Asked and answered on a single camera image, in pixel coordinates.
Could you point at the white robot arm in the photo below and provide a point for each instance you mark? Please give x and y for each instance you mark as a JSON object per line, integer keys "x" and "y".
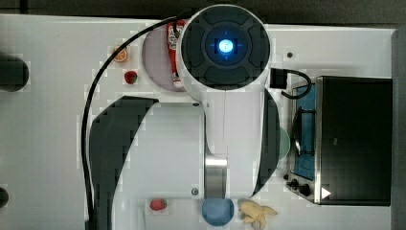
{"x": 168, "y": 161}

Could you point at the grey round plate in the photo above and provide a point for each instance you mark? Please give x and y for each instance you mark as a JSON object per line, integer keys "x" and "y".
{"x": 156, "y": 59}

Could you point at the red ketchup bottle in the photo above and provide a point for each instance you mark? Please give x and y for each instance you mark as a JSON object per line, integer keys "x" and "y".
{"x": 173, "y": 31}

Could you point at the red strawberry toy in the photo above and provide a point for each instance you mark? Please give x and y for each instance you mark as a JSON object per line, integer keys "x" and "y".
{"x": 130, "y": 77}
{"x": 158, "y": 204}

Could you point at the light green mug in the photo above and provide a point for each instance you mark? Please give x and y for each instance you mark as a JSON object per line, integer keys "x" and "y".
{"x": 284, "y": 143}

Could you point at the blue cup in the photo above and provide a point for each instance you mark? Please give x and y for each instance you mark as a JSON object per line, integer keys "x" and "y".
{"x": 217, "y": 211}

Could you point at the orange slice toy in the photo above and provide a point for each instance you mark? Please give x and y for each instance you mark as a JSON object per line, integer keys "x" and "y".
{"x": 122, "y": 56}

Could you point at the peeled banana toy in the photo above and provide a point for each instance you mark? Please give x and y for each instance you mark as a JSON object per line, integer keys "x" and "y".
{"x": 255, "y": 214}

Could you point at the black toaster oven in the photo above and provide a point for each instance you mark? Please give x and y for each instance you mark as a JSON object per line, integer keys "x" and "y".
{"x": 341, "y": 141}

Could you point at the black pot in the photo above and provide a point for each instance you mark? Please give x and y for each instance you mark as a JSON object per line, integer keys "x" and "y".
{"x": 14, "y": 73}

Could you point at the dark object at edge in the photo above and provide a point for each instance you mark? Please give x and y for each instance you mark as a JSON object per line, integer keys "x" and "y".
{"x": 4, "y": 197}

